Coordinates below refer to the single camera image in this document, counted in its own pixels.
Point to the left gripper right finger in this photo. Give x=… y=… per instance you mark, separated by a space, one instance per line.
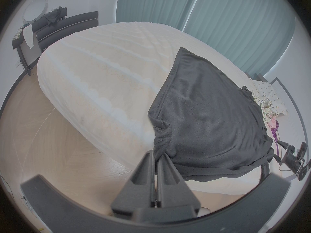
x=175 y=193

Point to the white cloth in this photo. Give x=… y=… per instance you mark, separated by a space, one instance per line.
x=28 y=36

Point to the bed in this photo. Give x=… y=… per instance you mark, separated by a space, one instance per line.
x=97 y=81

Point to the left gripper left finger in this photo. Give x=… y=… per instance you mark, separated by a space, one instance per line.
x=138 y=190

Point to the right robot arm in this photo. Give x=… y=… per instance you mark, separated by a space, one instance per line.
x=303 y=171

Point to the blue-green curtain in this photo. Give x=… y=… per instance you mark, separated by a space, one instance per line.
x=155 y=6
x=243 y=28

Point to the black chest of drawers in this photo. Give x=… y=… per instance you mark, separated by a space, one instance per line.
x=68 y=25

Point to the white printed garment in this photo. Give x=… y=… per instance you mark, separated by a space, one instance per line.
x=264 y=105

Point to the round white mirror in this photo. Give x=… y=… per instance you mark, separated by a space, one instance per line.
x=35 y=8

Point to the black T-shirt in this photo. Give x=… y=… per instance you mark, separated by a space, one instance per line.
x=206 y=118

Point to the dark dressing table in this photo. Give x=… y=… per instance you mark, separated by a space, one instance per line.
x=15 y=43

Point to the pink garment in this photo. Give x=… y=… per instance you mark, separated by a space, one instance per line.
x=273 y=122

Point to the purple garment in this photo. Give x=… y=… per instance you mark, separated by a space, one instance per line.
x=275 y=135

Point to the white printed pillow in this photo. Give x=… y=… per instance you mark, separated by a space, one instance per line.
x=269 y=96

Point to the grey bedside table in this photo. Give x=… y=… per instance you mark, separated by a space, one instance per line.
x=257 y=77

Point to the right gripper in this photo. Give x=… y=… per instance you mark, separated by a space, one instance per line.
x=290 y=157

